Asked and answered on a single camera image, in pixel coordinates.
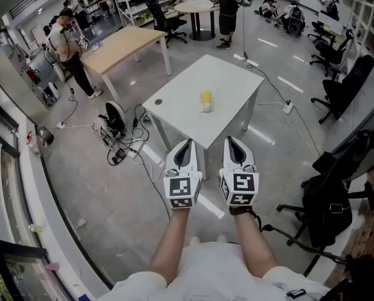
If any black backpack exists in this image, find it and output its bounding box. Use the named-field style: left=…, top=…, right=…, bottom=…
left=300, top=171, right=354, bottom=250

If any white metal shelf rack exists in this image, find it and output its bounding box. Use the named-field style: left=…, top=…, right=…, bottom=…
left=345, top=0, right=374, bottom=60

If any black clip device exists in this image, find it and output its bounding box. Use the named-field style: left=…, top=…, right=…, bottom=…
left=285, top=288, right=307, bottom=299

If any white rectangular table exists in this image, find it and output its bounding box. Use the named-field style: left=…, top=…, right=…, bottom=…
left=142, top=54, right=266, bottom=181

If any large black-framed window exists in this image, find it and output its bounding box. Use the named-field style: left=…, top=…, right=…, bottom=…
left=0, top=98, right=67, bottom=301

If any round white table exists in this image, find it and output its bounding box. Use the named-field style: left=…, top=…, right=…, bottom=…
left=174, top=0, right=221, bottom=42

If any black office chair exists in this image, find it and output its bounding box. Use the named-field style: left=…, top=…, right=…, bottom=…
left=276, top=129, right=374, bottom=257
left=310, top=54, right=374, bottom=125
left=308, top=29, right=354, bottom=78
left=145, top=0, right=189, bottom=49
left=307, top=20, right=337, bottom=44

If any person's left forearm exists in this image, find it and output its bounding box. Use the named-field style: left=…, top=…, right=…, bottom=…
left=148, top=208, right=194, bottom=287

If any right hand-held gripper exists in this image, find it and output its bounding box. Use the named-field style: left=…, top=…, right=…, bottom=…
left=218, top=135, right=260, bottom=207

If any light wooden table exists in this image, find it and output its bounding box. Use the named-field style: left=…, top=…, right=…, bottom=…
left=79, top=26, right=173, bottom=100

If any person's white shirt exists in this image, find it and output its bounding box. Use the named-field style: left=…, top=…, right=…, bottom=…
left=95, top=240, right=331, bottom=301

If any dark wrist strap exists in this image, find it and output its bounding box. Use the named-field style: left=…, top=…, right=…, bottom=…
left=229, top=204, right=262, bottom=231

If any small white round robot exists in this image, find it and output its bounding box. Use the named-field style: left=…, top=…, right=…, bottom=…
left=41, top=82, right=61, bottom=107

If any black floor cable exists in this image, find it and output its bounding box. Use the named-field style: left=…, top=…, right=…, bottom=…
left=242, top=6, right=290, bottom=103
left=123, top=104, right=172, bottom=221

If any person's right forearm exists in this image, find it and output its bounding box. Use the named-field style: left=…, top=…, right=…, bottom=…
left=229, top=206, right=285, bottom=279

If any white floor cable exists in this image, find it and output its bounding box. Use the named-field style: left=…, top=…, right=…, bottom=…
left=254, top=100, right=321, bottom=157

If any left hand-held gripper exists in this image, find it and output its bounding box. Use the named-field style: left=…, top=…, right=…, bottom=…
left=163, top=138, right=203, bottom=211

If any black bag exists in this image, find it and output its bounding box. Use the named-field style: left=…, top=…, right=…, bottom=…
left=329, top=253, right=374, bottom=301

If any white wheeled floor device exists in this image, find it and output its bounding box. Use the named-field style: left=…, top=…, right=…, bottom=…
left=93, top=100, right=128, bottom=151

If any black charger box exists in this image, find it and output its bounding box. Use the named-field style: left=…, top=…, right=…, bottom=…
left=111, top=149, right=128, bottom=166

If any black strap cable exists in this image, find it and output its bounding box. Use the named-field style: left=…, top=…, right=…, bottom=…
left=261, top=223, right=348, bottom=265

